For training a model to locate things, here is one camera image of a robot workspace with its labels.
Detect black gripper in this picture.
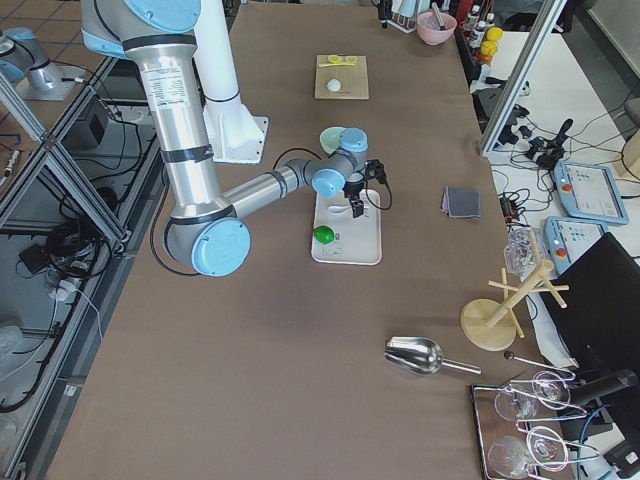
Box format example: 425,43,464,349
343,176,365,217
377,0,391,28

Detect white ceramic spoon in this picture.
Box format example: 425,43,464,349
327,205,354,214

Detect white steamed bun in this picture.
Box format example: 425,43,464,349
326,79,342,93

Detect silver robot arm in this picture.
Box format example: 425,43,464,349
81,1,368,277

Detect pink bowl with ice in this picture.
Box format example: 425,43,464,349
416,11,458,46

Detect mint green bowl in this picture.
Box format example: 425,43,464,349
319,126,346,155

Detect white rabbit tray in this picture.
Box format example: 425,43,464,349
311,189,382,265

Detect green lime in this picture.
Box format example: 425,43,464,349
313,225,335,245

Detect metal muddler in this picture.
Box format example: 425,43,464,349
432,2,446,31

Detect bamboo cutting board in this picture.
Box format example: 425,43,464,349
314,54,369,100

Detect yellow plastic knife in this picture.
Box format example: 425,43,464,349
318,62,352,68

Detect grey folded cloth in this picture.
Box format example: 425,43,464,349
441,186,482,219

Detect metal scoop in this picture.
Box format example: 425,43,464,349
384,336,482,375

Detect clear plastic container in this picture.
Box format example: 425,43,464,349
504,227,543,278

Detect wooden mug tree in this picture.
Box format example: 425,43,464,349
460,230,569,351

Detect lower teach pendant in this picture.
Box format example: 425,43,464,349
544,216,608,275

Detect teach pendant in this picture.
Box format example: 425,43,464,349
553,160,629,225
544,216,608,275

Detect upper teach pendant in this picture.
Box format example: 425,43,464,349
553,160,629,225

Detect black monitor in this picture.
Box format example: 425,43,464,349
544,233,639,372

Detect black camera cable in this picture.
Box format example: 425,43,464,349
364,179,393,210

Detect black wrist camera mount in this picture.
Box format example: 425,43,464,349
364,159,388,186

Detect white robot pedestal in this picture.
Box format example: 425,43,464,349
194,0,268,165

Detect aluminium frame post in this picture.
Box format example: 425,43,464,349
478,0,566,157

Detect wire glass rack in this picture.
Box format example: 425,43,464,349
470,369,599,479

